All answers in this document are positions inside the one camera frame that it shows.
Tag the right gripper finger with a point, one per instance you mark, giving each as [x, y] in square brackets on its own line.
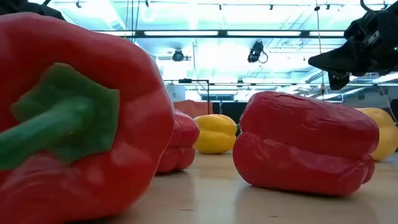
[345, 66]
[342, 51]

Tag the yellow bell pepper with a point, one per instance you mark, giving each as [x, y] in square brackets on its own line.
[214, 133]
[385, 133]

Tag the wrinkled red bell pepper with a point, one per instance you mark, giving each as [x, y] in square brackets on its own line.
[304, 140]

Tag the large red bell pepper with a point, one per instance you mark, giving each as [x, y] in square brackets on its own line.
[140, 109]

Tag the small red bell pepper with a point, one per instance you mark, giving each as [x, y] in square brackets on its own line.
[183, 140]

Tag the black partition panel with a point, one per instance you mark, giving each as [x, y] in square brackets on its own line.
[230, 109]

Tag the orange fabric object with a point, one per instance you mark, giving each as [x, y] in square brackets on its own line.
[192, 108]

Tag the white cylindrical container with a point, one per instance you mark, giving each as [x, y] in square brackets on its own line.
[175, 93]

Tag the thin black stand frame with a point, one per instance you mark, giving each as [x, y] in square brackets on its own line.
[208, 96]

